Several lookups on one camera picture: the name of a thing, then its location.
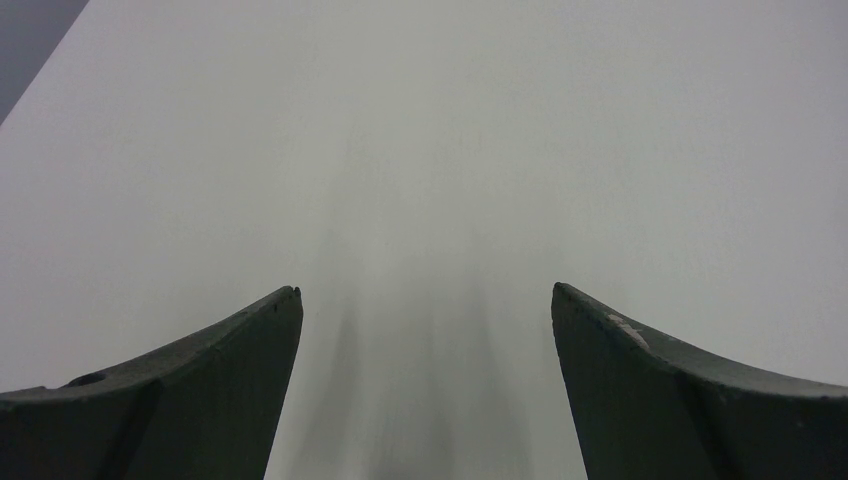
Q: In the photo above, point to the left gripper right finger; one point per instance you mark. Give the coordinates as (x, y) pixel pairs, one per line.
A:
(647, 405)

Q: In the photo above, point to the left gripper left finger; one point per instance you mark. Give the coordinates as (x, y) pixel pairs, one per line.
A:
(206, 406)

